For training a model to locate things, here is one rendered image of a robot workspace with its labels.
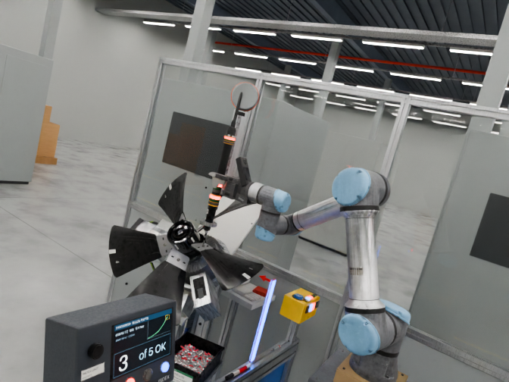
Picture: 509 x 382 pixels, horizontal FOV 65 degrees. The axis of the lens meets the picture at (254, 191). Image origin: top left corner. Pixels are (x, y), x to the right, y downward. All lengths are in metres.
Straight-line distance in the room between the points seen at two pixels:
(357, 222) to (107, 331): 0.73
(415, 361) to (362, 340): 0.95
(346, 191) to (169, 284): 0.81
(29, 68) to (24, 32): 7.40
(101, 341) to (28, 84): 6.49
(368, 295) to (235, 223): 0.94
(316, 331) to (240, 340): 0.51
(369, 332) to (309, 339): 1.13
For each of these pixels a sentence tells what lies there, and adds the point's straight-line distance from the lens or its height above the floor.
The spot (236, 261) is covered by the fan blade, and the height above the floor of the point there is 1.18.
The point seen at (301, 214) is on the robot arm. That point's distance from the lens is 1.49.
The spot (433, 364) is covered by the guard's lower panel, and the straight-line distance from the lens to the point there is 2.13.
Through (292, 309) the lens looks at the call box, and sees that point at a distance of 1.73.
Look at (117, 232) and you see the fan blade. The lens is 1.86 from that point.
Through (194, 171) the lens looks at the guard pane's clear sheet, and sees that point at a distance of 2.65.
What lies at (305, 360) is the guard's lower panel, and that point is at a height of 0.59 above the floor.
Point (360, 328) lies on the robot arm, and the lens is 1.20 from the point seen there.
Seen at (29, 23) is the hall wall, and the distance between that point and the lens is 14.64.
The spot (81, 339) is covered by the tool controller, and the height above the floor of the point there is 1.24.
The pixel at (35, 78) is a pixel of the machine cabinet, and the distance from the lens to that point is 7.24.
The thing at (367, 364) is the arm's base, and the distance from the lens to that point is 1.38.
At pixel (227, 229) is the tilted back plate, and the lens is 1.97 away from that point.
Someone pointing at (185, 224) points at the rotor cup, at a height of 1.25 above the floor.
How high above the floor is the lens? 1.67
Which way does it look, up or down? 7 degrees down
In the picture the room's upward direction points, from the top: 15 degrees clockwise
